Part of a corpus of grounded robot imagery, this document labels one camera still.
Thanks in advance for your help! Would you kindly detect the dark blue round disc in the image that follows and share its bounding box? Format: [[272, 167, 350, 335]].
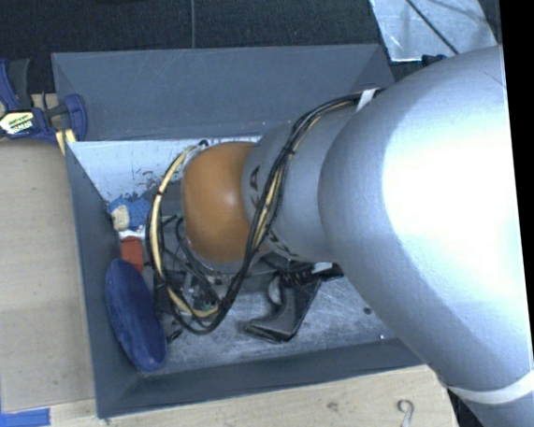
[[102, 255, 171, 377]]

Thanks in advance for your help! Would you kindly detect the red-brown flat block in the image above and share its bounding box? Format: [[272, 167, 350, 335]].
[[119, 233, 147, 276]]

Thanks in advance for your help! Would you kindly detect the blue and cream toy figure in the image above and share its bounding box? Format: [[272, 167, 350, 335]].
[[107, 192, 155, 239]]

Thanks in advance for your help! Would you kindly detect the pale wood flat board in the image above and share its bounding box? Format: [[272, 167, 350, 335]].
[[0, 135, 98, 414]]

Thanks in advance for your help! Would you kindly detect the grey metal bin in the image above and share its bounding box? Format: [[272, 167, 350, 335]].
[[50, 20, 428, 421]]

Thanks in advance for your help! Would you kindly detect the black cylinder on white bracket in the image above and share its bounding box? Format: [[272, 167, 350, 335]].
[[265, 259, 347, 310]]

